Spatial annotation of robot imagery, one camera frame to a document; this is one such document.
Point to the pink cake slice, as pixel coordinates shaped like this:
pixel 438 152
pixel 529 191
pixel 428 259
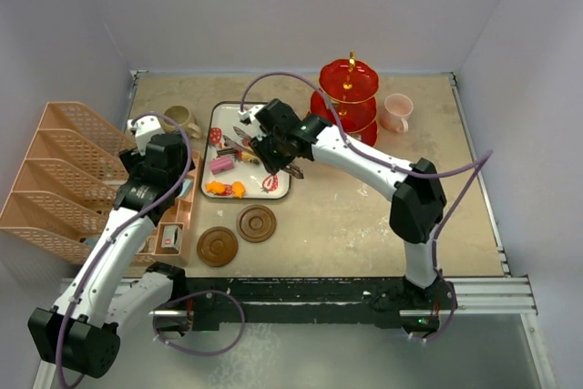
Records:
pixel 222 164

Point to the orange fish cake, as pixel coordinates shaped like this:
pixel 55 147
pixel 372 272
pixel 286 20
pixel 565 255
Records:
pixel 237 190
pixel 215 188

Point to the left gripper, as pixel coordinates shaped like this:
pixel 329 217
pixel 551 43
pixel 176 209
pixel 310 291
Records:
pixel 134 158

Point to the small grey box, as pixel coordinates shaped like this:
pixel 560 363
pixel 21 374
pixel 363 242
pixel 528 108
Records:
pixel 171 237

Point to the brown wooden coaster left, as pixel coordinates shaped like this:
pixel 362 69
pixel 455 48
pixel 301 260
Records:
pixel 217 246

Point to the red three-tier cake stand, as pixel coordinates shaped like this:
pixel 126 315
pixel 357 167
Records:
pixel 351 85

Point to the pink desk organizer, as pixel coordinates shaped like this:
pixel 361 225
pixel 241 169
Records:
pixel 67 182

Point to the yellow cake slice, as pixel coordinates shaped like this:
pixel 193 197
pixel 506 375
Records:
pixel 249 158

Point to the white strawberry tray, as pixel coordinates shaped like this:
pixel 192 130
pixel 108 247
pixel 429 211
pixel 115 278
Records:
pixel 259 184

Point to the black base frame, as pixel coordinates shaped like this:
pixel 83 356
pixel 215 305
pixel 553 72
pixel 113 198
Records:
pixel 384 302

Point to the orange fish cake left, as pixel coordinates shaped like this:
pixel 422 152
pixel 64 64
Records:
pixel 215 188

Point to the brown wooden coaster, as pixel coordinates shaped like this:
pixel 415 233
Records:
pixel 217 246
pixel 256 223

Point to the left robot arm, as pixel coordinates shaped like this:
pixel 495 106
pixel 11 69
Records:
pixel 82 330

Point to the pink mug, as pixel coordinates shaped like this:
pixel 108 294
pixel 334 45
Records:
pixel 396 112

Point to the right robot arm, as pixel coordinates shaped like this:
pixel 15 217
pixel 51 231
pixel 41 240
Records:
pixel 416 196

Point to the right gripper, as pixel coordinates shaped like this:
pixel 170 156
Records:
pixel 259 145

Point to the chocolate cake slice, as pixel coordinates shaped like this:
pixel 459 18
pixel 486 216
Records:
pixel 227 151

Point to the metal tongs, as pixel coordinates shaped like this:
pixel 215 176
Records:
pixel 241 145

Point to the brown wooden coaster right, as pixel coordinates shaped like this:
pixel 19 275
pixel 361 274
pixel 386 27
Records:
pixel 256 223

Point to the orange fish cake right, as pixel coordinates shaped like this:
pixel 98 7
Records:
pixel 237 190

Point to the beige ceramic mug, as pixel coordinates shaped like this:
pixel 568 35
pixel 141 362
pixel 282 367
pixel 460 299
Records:
pixel 182 116

